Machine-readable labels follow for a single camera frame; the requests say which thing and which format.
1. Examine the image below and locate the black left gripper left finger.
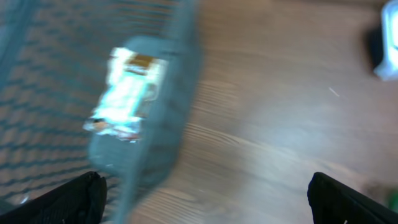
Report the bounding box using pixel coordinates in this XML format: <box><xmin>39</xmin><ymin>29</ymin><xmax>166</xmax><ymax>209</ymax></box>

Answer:
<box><xmin>1</xmin><ymin>171</ymin><xmax>108</xmax><ymax>224</ymax></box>

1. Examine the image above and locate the white barcode scanner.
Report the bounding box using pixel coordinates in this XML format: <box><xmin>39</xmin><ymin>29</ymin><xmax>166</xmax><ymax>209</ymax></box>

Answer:
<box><xmin>366</xmin><ymin>0</ymin><xmax>397</xmax><ymax>81</ymax></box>

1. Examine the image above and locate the teal wafer packet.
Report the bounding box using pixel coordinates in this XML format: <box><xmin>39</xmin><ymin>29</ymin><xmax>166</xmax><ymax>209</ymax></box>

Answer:
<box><xmin>91</xmin><ymin>72</ymin><xmax>147</xmax><ymax>124</ymax></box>

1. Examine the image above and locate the brown snack bag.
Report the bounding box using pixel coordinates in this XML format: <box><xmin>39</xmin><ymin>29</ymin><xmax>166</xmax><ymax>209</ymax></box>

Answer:
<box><xmin>83</xmin><ymin>47</ymin><xmax>168</xmax><ymax>142</ymax></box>

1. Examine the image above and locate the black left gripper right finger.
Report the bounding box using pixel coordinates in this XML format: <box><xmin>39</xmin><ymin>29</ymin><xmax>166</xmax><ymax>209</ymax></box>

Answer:
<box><xmin>307</xmin><ymin>172</ymin><xmax>397</xmax><ymax>224</ymax></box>

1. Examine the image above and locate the grey plastic shopping basket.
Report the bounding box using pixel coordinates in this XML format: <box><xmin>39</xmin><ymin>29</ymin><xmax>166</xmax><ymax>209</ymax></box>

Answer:
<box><xmin>1</xmin><ymin>0</ymin><xmax>203</xmax><ymax>223</ymax></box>

